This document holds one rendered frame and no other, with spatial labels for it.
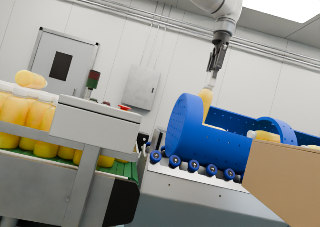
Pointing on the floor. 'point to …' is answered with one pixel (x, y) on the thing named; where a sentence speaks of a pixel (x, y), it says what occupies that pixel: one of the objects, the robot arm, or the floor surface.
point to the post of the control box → (81, 186)
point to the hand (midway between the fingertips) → (210, 79)
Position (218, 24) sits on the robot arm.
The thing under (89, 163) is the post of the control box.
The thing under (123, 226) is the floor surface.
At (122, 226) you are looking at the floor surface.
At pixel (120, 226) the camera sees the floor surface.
